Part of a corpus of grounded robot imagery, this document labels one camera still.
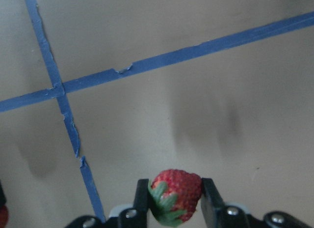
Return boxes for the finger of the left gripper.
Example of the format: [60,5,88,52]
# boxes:
[0,183,6,207]

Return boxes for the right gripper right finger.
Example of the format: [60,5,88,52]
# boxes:
[201,178,310,228]

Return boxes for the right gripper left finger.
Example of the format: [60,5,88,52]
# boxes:
[66,179,151,228]

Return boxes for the strawberry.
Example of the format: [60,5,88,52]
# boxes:
[148,169,203,228]
[0,205,9,228]

